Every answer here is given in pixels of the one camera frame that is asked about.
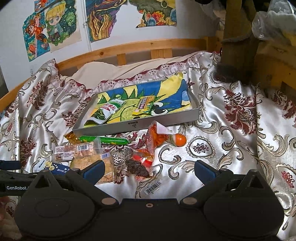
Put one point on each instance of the gold foil snack packet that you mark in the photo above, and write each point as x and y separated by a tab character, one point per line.
72	138

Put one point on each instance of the blue white snack packet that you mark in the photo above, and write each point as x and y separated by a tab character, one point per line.
54	168

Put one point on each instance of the peanut bar clear pack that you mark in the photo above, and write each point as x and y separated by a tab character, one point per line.
68	152

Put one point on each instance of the pile of dark clothes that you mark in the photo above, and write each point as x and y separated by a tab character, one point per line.
244	57

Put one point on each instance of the rice cracker clear pack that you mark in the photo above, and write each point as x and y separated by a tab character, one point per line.
97	169

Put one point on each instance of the landscape hill drawing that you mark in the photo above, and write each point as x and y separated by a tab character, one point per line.
156	13

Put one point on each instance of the blond boy drawing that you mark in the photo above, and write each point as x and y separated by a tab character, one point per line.
62	25

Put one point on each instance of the red-haired girl drawing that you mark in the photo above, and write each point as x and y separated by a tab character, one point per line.
36	42

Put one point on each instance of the dark dried meat packet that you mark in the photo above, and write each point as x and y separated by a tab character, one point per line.
135	167

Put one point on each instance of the floral satin bedspread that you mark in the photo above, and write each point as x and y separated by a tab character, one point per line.
239	127

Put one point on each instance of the seaweed snack white green bag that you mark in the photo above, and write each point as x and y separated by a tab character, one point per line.
102	114

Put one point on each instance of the white fluffy blanket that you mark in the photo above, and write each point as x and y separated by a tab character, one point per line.
9	228

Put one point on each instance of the clear plastic bag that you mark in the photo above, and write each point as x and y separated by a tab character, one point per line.
276	24

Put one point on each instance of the silver tray with drawing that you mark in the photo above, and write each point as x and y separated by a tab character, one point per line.
168	101

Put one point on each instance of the barcode label sticker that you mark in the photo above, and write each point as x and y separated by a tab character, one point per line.
153	187

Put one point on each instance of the orange snack bag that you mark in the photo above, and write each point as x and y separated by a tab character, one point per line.
157	134

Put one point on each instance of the wooden bed frame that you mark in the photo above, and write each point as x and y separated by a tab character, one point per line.
48	90

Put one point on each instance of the seaweed and planet drawing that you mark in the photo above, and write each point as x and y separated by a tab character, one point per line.
101	17

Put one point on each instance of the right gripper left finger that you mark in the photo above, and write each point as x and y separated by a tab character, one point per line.
83	181

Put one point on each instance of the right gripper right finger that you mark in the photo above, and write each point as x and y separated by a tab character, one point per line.
214	181

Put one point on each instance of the cream pillow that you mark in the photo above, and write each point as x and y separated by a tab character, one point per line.
91	74

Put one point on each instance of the green sausage stick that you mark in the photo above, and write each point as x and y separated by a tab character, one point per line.
106	140

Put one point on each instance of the orange mandarin fruit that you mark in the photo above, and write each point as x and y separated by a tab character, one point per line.
178	140

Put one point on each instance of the yellow snack packet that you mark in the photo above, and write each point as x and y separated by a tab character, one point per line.
144	105

